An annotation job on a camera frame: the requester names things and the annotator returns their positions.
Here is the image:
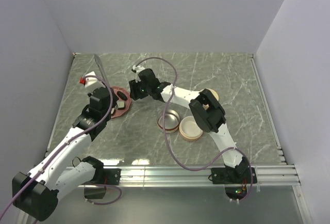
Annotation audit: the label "pale sushi roll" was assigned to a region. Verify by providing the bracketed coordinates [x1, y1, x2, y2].
[117, 101, 125, 109]

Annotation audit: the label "pink dotted plate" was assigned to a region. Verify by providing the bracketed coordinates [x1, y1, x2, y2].
[111, 86, 132, 119]

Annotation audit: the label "metal serving tongs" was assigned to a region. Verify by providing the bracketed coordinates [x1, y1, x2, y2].
[93, 54, 109, 84]

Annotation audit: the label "red sushi roll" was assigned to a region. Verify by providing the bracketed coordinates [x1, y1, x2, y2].
[111, 107, 117, 115]

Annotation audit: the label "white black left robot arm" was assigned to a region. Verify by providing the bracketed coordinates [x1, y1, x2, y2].
[12, 87, 118, 221]

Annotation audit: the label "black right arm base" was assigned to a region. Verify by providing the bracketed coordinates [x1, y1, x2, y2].
[208, 156, 258, 202]

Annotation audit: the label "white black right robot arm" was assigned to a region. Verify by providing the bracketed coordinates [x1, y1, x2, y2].
[129, 66, 253, 183]

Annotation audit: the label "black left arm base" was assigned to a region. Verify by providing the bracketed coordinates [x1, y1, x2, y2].
[72, 156, 121, 205]

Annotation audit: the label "metal lunch box tier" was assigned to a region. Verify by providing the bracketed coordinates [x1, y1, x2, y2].
[156, 109, 180, 134]

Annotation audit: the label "beige lunch box tier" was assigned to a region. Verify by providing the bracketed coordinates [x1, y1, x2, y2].
[179, 116, 203, 141]

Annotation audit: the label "black spiky sea cucumber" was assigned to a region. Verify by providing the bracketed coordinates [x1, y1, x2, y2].
[117, 91, 128, 101]

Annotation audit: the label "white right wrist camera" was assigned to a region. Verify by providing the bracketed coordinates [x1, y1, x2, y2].
[131, 65, 145, 74]

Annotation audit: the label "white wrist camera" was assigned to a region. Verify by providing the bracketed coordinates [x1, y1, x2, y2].
[131, 65, 145, 74]
[79, 71, 105, 94]

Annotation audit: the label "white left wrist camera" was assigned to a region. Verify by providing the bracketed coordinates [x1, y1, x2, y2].
[79, 71, 105, 94]

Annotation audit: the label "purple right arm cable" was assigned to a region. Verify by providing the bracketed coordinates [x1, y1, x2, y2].
[135, 57, 252, 204]

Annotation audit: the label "aluminium front rail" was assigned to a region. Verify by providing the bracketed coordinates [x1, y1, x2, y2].
[20, 164, 301, 224]

